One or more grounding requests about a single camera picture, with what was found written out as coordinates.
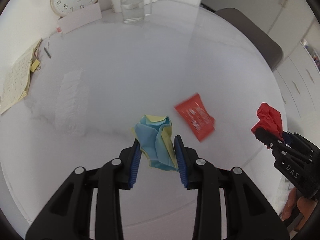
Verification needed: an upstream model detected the yellow blue paper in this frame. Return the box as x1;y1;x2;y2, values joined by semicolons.
131;115;178;171

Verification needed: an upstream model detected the grey dining chair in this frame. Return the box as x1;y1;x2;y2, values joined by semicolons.
215;8;284;72

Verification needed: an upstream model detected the white paper cup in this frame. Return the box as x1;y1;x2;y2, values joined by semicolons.
111;0;122;13

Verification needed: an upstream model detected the white drawer cabinet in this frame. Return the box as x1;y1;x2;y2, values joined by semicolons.
273;42;319;134

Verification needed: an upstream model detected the person's right hand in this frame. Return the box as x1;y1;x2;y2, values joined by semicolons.
281;187;316;233

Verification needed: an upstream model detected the beige notepad with clip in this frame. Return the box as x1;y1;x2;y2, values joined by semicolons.
1;39;42;114

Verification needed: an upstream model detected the clear glass cup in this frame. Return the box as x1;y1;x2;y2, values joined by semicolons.
120;0;145;23

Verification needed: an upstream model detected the red orange snack packet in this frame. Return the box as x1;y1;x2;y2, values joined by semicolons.
174;93;215;142

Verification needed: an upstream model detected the white paper card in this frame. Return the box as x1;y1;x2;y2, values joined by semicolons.
56;3;102;34

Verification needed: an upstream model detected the red paper ball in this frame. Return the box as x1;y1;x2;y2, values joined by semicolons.
251;102;283;139

